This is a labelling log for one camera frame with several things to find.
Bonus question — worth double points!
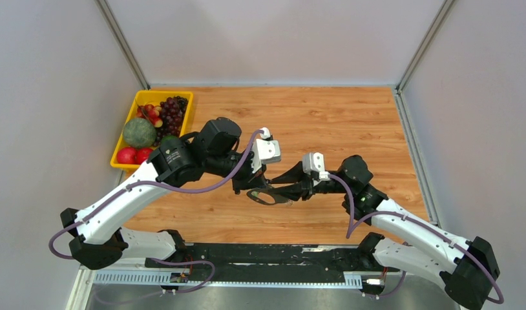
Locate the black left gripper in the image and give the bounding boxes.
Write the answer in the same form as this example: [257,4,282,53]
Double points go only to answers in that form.
[205,145,268,195]

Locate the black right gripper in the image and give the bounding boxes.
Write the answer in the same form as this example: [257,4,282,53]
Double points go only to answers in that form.
[267,161,353,202]

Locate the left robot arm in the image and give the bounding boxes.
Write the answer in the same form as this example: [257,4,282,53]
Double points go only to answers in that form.
[48,117,273,270]

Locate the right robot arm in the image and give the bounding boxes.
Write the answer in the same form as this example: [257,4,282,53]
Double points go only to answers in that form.
[269,152,505,309]

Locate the green lime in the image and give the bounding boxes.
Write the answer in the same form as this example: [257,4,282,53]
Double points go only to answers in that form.
[160,135,178,145]

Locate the dark grape bunch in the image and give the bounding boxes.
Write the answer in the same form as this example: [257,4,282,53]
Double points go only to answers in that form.
[153,96,188,145]

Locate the red apple right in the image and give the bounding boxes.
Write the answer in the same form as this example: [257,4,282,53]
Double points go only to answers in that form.
[136,148,153,165]

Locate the red apple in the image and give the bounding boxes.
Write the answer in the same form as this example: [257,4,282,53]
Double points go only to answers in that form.
[136,148,153,165]
[116,147,137,165]

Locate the small red fruits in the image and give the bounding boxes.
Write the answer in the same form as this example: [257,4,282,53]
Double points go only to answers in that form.
[136,103,163,128]

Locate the green melon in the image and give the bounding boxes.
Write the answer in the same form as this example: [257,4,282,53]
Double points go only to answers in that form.
[122,118,157,149]

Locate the red apple left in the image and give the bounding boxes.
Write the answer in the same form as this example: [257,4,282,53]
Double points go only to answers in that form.
[116,147,137,165]

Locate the yellow plastic bin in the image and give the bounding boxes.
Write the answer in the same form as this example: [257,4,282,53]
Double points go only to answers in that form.
[110,90,194,172]

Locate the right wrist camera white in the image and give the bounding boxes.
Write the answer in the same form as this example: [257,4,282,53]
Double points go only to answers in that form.
[302,152,330,184]

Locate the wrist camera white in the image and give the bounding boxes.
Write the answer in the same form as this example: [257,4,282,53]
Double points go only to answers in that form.
[251,127,282,174]
[302,152,330,184]

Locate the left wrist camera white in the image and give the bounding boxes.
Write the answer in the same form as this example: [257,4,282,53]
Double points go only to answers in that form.
[251,127,282,174]

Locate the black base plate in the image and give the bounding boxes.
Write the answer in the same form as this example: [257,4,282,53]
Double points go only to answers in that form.
[144,242,401,285]

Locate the grey cable duct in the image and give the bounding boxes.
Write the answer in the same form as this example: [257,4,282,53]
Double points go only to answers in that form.
[94,269,363,289]

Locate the aluminium frame rail right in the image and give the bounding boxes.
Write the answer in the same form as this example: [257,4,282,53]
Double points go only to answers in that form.
[393,0,457,226]

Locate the aluminium frame post left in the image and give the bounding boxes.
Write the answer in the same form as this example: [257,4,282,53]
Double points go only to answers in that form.
[94,0,151,90]

